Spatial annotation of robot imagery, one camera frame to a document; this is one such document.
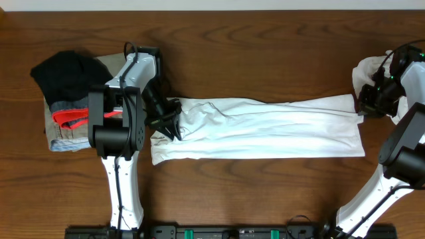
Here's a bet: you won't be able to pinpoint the folded khaki pants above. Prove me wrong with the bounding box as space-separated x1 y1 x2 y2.
44 53 126 152

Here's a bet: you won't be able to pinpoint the black garment with red trim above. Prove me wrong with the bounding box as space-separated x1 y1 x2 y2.
30 50 112 129

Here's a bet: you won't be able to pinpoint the crumpled white garment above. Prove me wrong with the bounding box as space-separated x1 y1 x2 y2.
352 46 424 124

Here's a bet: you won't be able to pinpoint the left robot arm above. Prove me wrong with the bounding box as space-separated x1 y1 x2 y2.
88 42 182 238

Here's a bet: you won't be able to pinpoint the left black cable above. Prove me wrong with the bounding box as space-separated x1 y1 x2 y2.
112 41 140 239

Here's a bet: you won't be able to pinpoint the white printed t-shirt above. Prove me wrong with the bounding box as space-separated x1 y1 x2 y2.
151 94 365 165

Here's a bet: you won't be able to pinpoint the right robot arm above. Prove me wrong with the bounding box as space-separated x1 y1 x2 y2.
317 42 424 238

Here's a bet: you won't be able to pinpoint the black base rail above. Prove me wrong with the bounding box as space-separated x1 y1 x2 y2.
64 224 398 239

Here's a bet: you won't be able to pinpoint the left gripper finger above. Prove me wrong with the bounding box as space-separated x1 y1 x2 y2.
168 98 182 115
145 112 181 140

